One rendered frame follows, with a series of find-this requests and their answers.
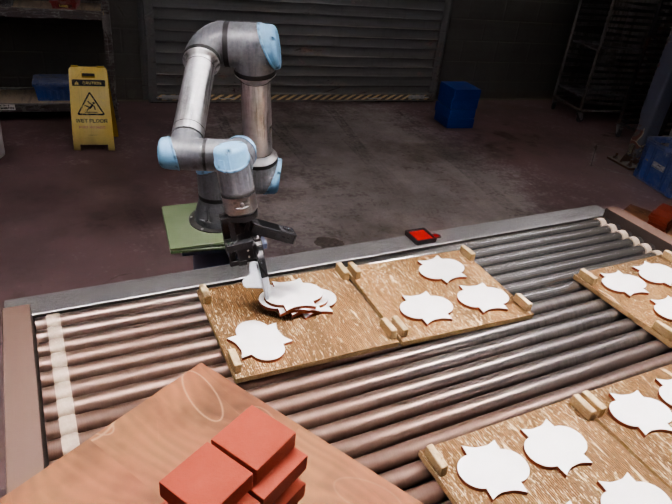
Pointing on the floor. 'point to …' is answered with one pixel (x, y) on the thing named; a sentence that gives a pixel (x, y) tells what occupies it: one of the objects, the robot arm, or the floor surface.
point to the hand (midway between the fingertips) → (264, 285)
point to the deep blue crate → (656, 165)
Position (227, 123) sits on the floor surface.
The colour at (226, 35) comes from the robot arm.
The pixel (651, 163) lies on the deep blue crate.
